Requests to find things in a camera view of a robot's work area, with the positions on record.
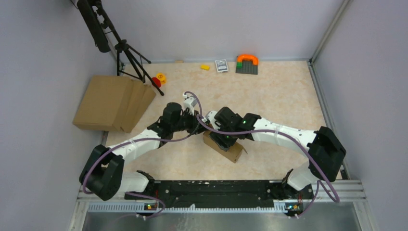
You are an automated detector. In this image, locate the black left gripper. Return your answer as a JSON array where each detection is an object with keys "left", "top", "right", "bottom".
[{"left": 172, "top": 109, "right": 209, "bottom": 135}]

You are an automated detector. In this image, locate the brown cardboard box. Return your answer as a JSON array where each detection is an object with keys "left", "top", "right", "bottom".
[{"left": 203, "top": 131, "right": 247, "bottom": 163}]

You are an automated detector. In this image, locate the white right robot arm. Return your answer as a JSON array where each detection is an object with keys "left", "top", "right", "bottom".
[{"left": 202, "top": 107, "right": 346, "bottom": 198}]

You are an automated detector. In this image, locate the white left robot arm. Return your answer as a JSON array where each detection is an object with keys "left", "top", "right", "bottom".
[{"left": 79, "top": 97, "right": 205, "bottom": 201}]

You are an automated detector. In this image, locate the red round toy disc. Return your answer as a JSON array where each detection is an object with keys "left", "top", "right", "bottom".
[{"left": 152, "top": 77, "right": 162, "bottom": 88}]

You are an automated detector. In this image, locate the yellow round toy disc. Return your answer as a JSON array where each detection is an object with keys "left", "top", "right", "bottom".
[{"left": 156, "top": 73, "right": 167, "bottom": 84}]

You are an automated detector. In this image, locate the blue playing card deck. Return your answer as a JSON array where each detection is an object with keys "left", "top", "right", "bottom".
[{"left": 215, "top": 59, "right": 229, "bottom": 73}]

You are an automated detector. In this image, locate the grey building baseplate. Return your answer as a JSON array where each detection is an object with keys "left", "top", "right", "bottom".
[{"left": 235, "top": 61, "right": 258, "bottom": 75}]

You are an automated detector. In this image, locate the yellow toy block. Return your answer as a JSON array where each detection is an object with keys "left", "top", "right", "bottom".
[{"left": 200, "top": 65, "right": 210, "bottom": 71}]

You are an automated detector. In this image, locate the orange arch toy piece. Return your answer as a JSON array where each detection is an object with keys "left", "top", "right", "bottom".
[{"left": 236, "top": 54, "right": 259, "bottom": 65}]

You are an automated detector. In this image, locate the stack of folded cardboard boxes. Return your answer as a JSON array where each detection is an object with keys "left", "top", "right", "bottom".
[{"left": 73, "top": 76, "right": 156, "bottom": 133}]

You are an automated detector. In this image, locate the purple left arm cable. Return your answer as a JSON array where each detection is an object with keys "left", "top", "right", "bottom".
[{"left": 81, "top": 91, "right": 204, "bottom": 220}]

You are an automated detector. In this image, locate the black camera tripod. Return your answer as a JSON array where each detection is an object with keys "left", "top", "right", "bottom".
[{"left": 71, "top": 0, "right": 165, "bottom": 96}]

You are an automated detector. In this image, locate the aluminium frame rail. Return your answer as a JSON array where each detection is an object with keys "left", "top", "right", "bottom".
[{"left": 68, "top": 130, "right": 373, "bottom": 231}]

